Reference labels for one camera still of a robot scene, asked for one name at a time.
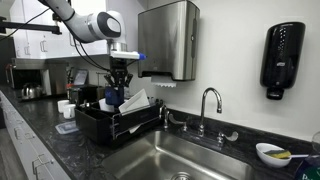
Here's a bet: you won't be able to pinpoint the grey lower cabinet drawers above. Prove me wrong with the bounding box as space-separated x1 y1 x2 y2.
0 92 71 180

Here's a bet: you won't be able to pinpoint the microwave oven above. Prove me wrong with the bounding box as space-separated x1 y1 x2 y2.
5 58 68 96

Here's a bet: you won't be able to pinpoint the chrome sink faucet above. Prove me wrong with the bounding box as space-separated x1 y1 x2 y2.
167 87 239 147

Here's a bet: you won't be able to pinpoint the steel kettle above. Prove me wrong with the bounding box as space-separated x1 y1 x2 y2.
21 83 43 100

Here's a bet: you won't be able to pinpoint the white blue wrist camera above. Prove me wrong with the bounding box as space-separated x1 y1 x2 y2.
110 51 146 60

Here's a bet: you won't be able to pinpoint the steel paper towel dispenser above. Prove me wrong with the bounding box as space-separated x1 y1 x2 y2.
138 0 200 82

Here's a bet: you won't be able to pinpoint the black soap dispenser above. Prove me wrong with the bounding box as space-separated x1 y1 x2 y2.
260 22 306 100

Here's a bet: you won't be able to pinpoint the white mug on counter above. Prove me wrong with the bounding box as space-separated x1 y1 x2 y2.
57 100 69 113
63 104 76 119

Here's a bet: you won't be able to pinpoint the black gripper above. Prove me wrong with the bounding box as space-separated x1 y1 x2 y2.
104 58 133 87

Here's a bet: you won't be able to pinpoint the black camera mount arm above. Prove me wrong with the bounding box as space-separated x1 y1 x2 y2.
0 17 61 35

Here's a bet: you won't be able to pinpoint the white plate in rack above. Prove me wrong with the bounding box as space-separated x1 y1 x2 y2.
119 89 149 113

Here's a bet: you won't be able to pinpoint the clear plastic container lid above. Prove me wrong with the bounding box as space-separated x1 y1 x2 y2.
55 121 78 135

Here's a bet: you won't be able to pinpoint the white bowl with sponge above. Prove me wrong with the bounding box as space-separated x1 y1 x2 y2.
256 143 307 168

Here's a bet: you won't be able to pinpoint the white upper cabinets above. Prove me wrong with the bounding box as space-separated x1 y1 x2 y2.
10 0 107 59

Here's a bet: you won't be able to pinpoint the stainless steel sink basin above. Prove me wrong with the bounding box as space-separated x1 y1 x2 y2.
102 131 254 180

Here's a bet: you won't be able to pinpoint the black dish drying rack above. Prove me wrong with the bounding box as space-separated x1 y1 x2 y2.
75 101 163 148

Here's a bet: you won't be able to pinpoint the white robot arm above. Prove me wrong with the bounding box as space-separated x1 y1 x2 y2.
38 0 129 59

